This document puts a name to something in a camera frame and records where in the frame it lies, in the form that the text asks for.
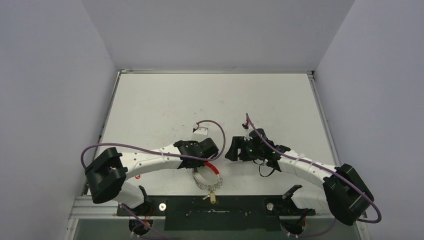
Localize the yellow key tag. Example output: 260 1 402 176
202 191 217 204

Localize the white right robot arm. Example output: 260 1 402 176
225 128 375 226

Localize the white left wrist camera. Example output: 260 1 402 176
191 126 209 142

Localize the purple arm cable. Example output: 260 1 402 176
80 119 227 171
245 113 383 224

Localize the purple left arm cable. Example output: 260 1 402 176
80 119 227 171

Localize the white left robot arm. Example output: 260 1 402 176
83 137 220 216

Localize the steel key organizer ring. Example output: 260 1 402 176
192 161 224 192

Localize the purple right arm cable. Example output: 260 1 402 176
245 113 383 224

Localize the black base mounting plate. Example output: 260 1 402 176
135 195 316 231

